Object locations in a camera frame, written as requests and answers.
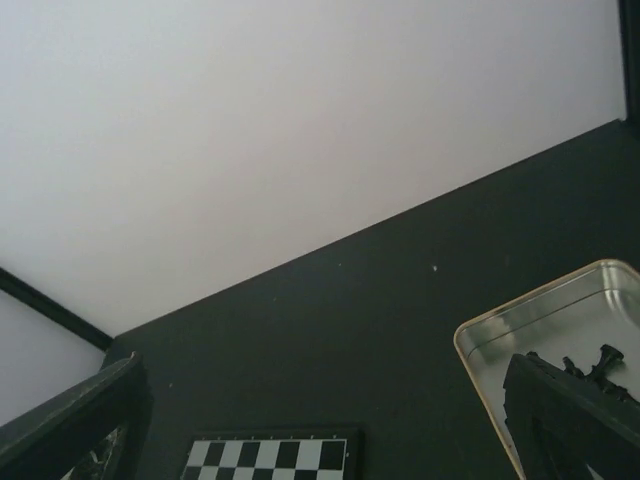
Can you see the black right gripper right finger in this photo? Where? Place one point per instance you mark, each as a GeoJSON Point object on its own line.
{"type": "Point", "coordinates": [565, 428]}

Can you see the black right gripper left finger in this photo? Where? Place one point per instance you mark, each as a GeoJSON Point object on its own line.
{"type": "Point", "coordinates": [94, 430]}

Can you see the gold metal tin tray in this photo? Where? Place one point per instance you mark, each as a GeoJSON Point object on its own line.
{"type": "Point", "coordinates": [571, 316]}

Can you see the black and white chessboard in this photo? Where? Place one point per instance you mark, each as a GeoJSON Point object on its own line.
{"type": "Point", "coordinates": [331, 453]}

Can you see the black frame post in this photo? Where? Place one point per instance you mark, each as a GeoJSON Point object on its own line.
{"type": "Point", "coordinates": [54, 311]}
{"type": "Point", "coordinates": [630, 37]}

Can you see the black frame post right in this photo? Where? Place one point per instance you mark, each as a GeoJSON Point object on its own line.
{"type": "Point", "coordinates": [630, 37]}

